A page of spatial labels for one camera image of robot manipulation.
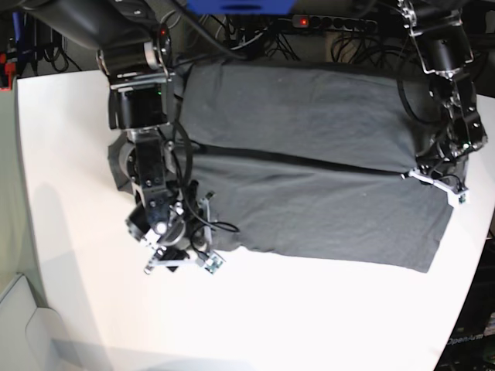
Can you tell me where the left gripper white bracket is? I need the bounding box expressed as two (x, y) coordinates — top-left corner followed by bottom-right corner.
(401, 164), (469, 197)

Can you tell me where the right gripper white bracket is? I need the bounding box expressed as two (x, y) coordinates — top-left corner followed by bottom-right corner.
(142, 203), (224, 274)

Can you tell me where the dark grey t-shirt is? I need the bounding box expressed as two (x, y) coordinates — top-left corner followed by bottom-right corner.
(177, 62), (453, 273)

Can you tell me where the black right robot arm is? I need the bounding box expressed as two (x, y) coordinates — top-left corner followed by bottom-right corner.
(17, 1), (224, 273)

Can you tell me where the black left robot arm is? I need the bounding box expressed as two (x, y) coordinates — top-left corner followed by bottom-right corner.
(398, 1), (488, 208)

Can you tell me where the black power strip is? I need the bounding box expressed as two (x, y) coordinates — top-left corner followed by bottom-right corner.
(291, 15), (378, 33)

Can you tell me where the blue box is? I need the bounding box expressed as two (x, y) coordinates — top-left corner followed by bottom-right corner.
(186, 0), (295, 15)

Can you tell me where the red black object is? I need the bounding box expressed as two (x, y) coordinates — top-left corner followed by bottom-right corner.
(0, 53), (16, 91)

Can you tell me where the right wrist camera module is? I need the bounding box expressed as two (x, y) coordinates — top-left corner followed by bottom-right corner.
(201, 252), (225, 274)

